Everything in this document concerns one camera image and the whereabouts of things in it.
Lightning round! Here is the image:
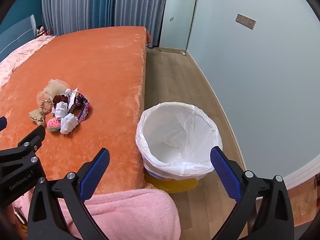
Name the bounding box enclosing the orange velvet cloth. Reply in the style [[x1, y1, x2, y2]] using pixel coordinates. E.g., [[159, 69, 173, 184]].
[[287, 174, 320, 228]]

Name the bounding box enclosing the cream organza drawstring bag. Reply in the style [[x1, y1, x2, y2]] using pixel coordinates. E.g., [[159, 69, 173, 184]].
[[37, 87, 54, 105], [47, 79, 72, 98]]

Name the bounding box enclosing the pink patterned quilt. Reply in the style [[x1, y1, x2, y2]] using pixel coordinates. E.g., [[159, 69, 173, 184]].
[[0, 35, 56, 90]]

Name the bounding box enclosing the small doll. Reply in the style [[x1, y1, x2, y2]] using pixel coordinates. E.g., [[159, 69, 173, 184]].
[[36, 26, 52, 37]]

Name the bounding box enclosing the silver satin pouch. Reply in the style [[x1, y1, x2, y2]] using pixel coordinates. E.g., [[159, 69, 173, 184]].
[[65, 87, 80, 107]]

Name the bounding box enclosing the pink fleece garment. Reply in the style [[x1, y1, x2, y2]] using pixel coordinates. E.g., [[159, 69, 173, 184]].
[[12, 189, 181, 240]]

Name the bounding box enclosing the yellow waste bin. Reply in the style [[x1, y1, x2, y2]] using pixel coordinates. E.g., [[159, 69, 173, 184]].
[[144, 172, 198, 194]]

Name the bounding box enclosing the grey blue striped curtain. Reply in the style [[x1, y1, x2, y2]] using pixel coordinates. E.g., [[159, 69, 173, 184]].
[[41, 0, 170, 48]]

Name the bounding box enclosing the orange bed blanket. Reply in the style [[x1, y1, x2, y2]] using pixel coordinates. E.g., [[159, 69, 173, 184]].
[[0, 26, 152, 196]]

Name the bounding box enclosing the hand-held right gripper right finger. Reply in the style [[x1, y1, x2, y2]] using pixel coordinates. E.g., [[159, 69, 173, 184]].
[[210, 146, 295, 240]]

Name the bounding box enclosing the watermelon plush toy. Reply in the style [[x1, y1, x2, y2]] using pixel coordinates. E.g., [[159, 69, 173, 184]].
[[47, 118, 61, 132]]

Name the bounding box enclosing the purple braided ribbon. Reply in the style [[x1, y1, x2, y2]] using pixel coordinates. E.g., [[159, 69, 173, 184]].
[[71, 92, 91, 123]]

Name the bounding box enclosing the beaded hair tie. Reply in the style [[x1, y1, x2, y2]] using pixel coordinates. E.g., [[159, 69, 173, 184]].
[[40, 99, 54, 110]]

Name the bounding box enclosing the standing floor mirror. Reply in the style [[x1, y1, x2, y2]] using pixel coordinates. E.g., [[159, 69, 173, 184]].
[[159, 0, 199, 53]]

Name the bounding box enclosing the beige fabric bow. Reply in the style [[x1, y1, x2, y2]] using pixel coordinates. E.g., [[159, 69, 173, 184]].
[[28, 109, 46, 127]]

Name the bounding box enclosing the teal headboard cushion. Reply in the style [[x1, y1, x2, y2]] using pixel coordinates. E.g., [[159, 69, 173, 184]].
[[0, 15, 36, 62]]

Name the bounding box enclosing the brown wall switch panel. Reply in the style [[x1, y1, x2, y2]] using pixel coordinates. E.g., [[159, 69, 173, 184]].
[[235, 13, 257, 30]]

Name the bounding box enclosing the white baby sock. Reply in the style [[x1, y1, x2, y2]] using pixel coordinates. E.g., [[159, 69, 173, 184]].
[[52, 102, 69, 119], [60, 113, 78, 135]]

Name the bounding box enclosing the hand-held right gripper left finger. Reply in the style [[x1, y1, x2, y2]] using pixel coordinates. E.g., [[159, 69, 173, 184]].
[[27, 148, 110, 240]]

